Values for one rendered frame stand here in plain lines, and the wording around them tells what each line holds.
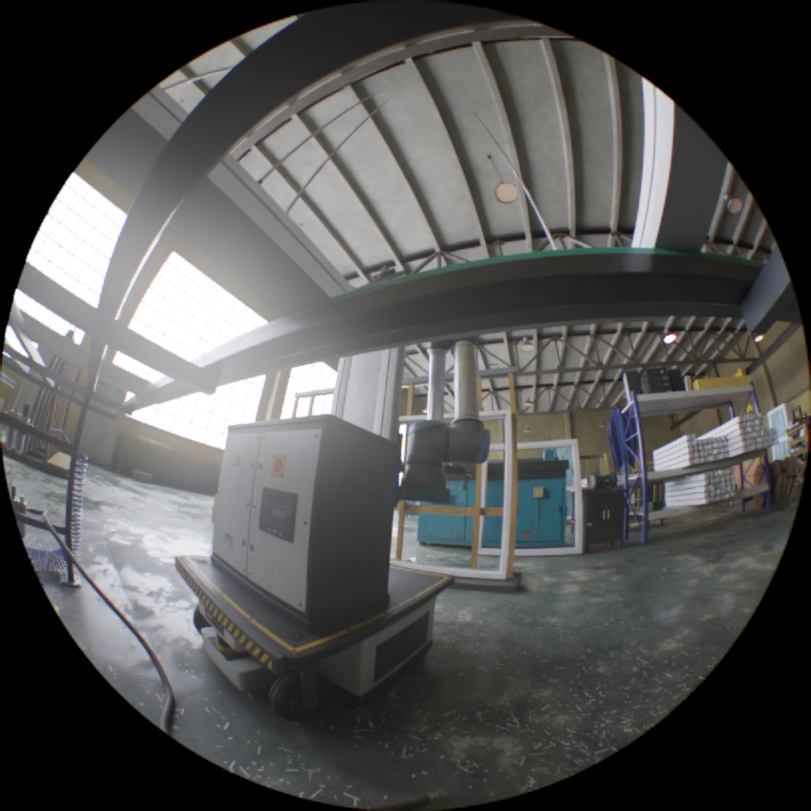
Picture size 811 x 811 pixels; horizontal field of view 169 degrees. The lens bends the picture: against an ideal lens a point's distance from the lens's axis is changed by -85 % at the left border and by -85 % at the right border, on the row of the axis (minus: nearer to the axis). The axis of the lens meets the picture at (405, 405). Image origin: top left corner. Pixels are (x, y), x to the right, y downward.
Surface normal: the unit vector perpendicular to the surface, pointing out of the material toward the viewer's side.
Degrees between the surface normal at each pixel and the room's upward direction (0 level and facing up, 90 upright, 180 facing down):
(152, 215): 180
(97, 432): 90
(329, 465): 90
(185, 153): 180
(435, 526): 90
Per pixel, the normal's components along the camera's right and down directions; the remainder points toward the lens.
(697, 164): -0.07, 0.94
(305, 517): -0.48, -0.33
